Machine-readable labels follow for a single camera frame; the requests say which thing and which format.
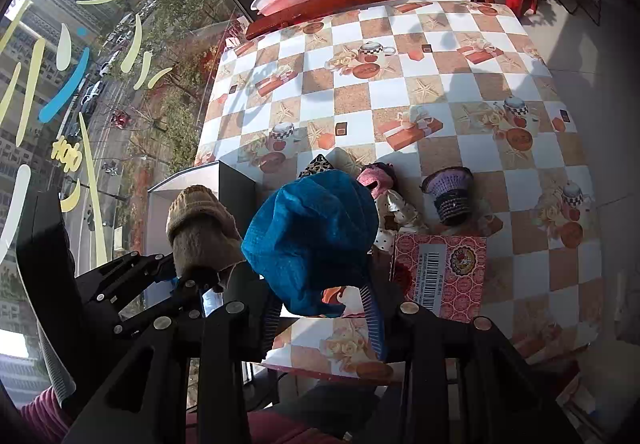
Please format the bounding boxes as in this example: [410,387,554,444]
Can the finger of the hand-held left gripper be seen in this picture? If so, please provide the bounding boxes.
[75,251,178,310]
[112,274,223,340]

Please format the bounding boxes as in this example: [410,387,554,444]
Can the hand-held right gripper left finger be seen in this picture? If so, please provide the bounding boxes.
[62,269,283,444]

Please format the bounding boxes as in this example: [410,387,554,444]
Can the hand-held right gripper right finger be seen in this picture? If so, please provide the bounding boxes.
[360,274,583,444]

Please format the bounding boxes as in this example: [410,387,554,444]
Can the white box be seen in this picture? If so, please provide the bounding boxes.
[142,160,261,305]

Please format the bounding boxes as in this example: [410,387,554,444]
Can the blue crinkled cloth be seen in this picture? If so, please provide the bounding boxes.
[241,170,379,317]

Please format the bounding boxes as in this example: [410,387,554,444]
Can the person's left forearm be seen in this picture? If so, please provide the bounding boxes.
[17,386,76,444]

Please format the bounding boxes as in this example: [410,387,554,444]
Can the person's maroon jacket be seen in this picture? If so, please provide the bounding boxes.
[187,411,346,444]

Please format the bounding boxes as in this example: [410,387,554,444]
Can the red patterned cardboard box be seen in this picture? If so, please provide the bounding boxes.
[389,233,488,324]

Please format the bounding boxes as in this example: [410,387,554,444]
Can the person's dark trousers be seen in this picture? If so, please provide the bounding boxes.
[270,371,406,430]

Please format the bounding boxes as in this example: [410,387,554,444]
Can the cream polka dot scrunchie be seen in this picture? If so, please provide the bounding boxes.
[372,189,431,252]

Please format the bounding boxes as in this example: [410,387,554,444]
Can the purple and black knit scrunchie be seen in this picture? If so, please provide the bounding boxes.
[419,166,475,226]

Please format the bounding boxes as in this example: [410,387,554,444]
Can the leopard print scrunchie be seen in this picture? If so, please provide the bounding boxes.
[297,155,335,180]

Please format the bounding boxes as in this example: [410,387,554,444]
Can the pink knit scrunchie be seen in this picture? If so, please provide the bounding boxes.
[356,162,398,200]

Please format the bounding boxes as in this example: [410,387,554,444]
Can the checkered printed tablecloth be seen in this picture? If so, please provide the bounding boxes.
[192,0,606,380]

